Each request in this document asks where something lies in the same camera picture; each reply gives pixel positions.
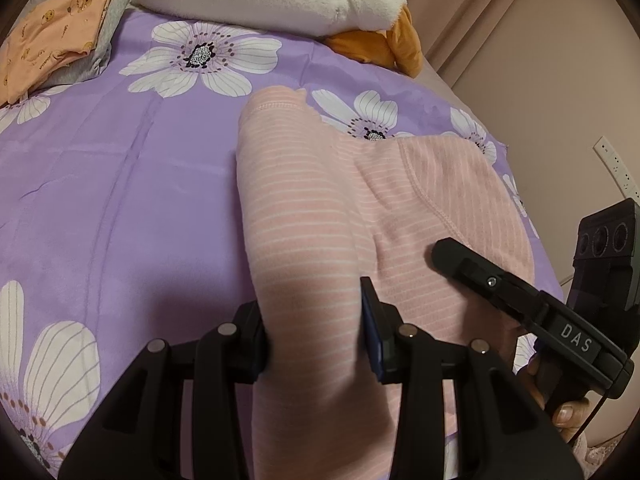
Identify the grey folded garment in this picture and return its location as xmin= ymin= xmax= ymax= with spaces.
xmin=27 ymin=0 xmax=137 ymax=87

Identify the black cable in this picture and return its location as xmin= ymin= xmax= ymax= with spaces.
xmin=564 ymin=385 xmax=618 ymax=447

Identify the white power strip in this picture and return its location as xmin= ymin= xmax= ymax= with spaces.
xmin=592 ymin=135 xmax=640 ymax=202

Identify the purple floral blanket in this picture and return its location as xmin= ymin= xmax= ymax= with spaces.
xmin=0 ymin=7 xmax=568 ymax=480

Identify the beige curtain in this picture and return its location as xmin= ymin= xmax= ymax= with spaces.
xmin=364 ymin=0 xmax=543 ymax=88

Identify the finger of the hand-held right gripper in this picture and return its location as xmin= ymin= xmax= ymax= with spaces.
xmin=431 ymin=237 xmax=551 ymax=333

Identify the pink striped shirt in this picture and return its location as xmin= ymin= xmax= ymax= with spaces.
xmin=235 ymin=86 xmax=539 ymax=480

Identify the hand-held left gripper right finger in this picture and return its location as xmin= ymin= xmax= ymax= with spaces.
xmin=359 ymin=276 xmax=584 ymax=480

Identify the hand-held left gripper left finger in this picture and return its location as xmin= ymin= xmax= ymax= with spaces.
xmin=59 ymin=302 xmax=274 ymax=480

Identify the person's right hand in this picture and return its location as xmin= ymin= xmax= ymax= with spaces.
xmin=519 ymin=355 xmax=598 ymax=445

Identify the orange printed folded garment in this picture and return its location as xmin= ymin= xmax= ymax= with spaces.
xmin=0 ymin=0 xmax=119 ymax=107

